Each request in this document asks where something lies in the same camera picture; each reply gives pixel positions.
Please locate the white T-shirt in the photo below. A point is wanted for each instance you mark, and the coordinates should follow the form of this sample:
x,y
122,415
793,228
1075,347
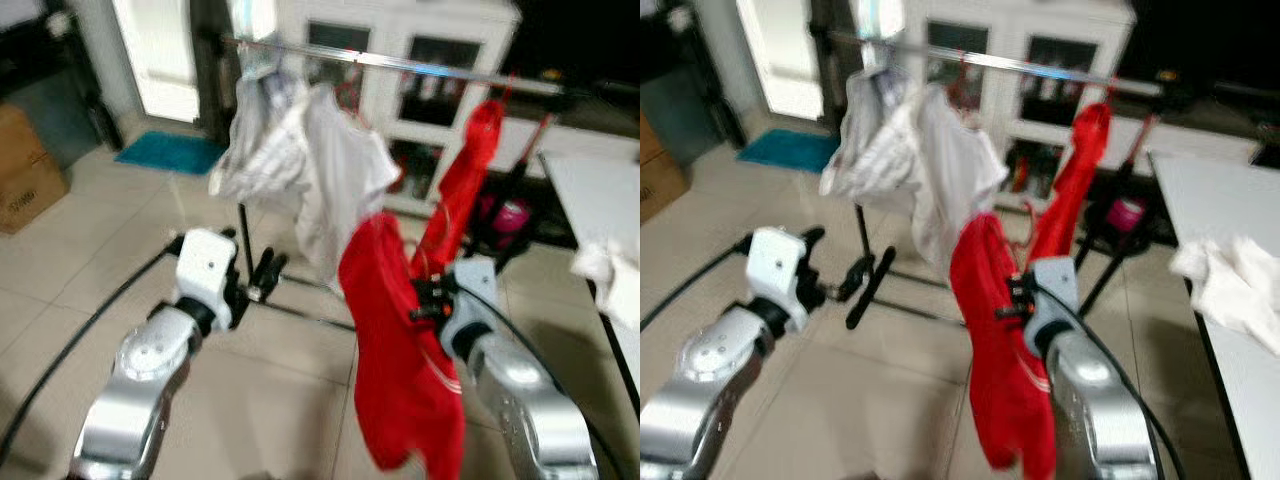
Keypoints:
x,y
955,165
340,170

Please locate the teal floor mat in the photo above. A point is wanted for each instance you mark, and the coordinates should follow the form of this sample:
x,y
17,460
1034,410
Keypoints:
x,y
170,152
790,150

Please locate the brown cardboard box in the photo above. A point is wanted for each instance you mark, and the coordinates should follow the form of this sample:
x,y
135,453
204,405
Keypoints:
x,y
660,175
25,170

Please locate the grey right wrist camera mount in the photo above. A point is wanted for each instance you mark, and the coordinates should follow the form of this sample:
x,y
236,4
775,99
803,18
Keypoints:
x,y
1055,295
470,300

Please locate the large white table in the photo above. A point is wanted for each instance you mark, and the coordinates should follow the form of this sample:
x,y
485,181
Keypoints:
x,y
1220,200
600,190

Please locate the white glass-door cabinet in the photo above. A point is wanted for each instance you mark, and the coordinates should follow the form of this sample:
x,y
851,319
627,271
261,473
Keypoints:
x,y
1005,50
388,60

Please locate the white door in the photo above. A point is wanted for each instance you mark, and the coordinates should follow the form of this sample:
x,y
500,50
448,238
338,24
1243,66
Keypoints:
x,y
155,50
780,50

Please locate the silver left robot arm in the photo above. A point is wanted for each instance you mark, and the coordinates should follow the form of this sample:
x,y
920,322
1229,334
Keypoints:
x,y
715,360
150,350

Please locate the white striped garment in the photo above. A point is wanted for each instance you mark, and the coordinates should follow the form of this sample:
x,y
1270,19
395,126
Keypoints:
x,y
870,140
255,150

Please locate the metal garment rack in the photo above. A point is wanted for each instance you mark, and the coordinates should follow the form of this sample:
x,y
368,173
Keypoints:
x,y
420,67
1030,68

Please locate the cream white garment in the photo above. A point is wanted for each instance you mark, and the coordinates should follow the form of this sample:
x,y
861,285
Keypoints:
x,y
1235,285
610,275

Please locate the pink container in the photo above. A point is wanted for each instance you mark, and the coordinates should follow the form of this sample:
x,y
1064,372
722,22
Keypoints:
x,y
510,215
1125,213

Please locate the red T-shirt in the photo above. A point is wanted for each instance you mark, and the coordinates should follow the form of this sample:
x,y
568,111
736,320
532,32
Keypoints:
x,y
1000,360
400,350

